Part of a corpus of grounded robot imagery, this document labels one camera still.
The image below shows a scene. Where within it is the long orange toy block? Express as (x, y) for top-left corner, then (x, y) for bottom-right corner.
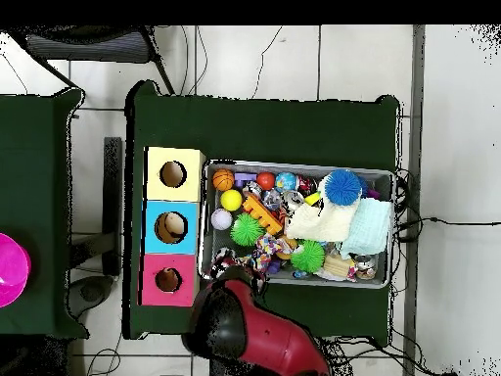
(241, 193), (284, 236)

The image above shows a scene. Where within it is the colourful patterned fabric toy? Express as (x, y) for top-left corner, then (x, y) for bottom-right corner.
(242, 233), (295, 273)

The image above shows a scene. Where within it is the cream cloth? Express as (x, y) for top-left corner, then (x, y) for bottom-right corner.
(285, 173), (363, 243)

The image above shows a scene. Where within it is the large blue spiky ball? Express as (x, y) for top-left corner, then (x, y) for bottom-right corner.
(324, 168), (363, 207)

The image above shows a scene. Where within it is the mint green cloth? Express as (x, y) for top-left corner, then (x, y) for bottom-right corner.
(338, 197), (392, 259)

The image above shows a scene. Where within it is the wooden box with three holes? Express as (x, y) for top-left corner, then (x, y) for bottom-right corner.
(138, 146), (207, 307)

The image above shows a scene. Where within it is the silver mesh bin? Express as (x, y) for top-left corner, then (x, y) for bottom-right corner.
(198, 159), (394, 290)

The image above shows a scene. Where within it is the yellow ball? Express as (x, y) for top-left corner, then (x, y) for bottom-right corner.
(220, 189), (244, 212)

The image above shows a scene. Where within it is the green spiky ball with eyes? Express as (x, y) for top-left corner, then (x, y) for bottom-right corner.
(290, 239), (327, 274)
(229, 212), (265, 248)

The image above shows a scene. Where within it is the small orange ball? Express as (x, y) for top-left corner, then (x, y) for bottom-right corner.
(256, 171), (277, 192)

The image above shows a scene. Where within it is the white toy baseball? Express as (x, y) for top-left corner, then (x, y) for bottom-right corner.
(210, 208), (234, 231)

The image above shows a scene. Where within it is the orange toy basketball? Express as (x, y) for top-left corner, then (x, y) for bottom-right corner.
(211, 168), (235, 192)

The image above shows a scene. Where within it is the toy soccer ball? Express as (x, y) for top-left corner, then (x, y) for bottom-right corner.
(210, 247), (238, 277)

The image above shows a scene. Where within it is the dark grey floor base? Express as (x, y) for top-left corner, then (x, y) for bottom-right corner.
(66, 274), (114, 318)

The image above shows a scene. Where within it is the dark green side table cloth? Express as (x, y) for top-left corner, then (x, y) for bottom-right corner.
(0, 88), (89, 338)

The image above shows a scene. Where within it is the black chair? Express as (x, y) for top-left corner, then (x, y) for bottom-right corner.
(7, 24), (175, 95)

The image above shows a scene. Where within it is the magenta bowl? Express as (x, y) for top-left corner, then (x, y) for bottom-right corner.
(0, 232), (32, 308)

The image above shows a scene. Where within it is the black floor cable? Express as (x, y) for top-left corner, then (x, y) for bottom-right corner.
(394, 216), (501, 242)

